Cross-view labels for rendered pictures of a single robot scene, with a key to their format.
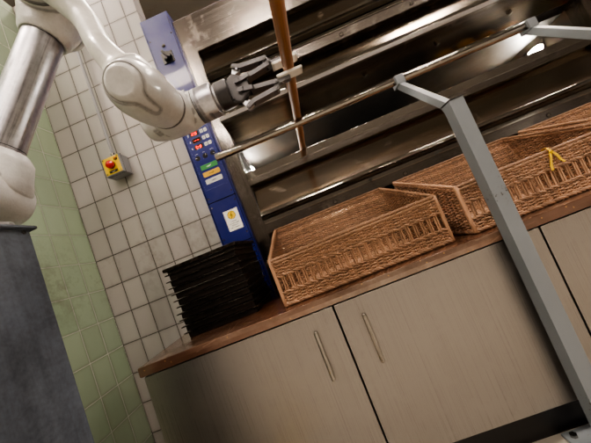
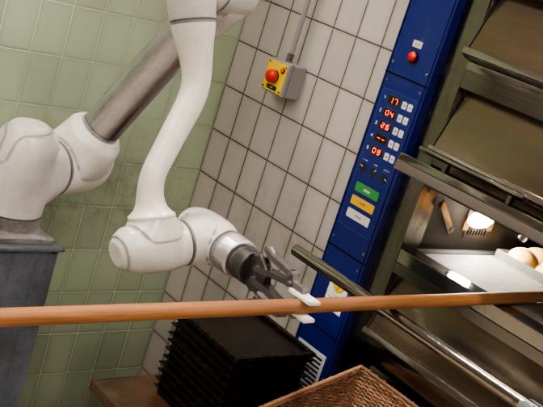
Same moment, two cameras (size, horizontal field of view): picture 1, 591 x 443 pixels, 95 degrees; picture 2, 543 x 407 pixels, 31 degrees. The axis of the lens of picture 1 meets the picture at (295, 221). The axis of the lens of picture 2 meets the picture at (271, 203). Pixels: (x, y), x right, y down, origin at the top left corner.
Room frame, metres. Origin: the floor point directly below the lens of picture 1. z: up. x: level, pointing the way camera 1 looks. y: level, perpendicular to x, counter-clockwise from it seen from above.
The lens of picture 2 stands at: (-0.72, -1.27, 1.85)
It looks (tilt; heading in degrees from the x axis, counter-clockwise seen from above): 15 degrees down; 43
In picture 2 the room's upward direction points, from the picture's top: 18 degrees clockwise
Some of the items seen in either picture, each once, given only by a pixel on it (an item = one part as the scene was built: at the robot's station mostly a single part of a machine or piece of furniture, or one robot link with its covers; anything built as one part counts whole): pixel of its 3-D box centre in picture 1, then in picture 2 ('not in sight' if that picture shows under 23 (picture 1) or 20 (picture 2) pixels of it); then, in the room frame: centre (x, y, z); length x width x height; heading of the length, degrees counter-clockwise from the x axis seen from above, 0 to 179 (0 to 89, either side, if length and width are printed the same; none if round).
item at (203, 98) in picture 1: (208, 102); (234, 255); (0.70, 0.10, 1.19); 0.09 x 0.06 x 0.09; 177
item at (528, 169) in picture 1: (492, 175); not in sight; (1.03, -0.76, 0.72); 0.56 x 0.49 x 0.28; 88
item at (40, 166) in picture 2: not in sight; (23, 165); (0.49, 0.66, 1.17); 0.18 x 0.16 x 0.22; 22
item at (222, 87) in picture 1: (233, 91); (254, 270); (0.69, 0.03, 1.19); 0.09 x 0.07 x 0.08; 87
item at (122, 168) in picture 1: (117, 166); (283, 77); (1.34, 0.75, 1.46); 0.10 x 0.07 x 0.10; 87
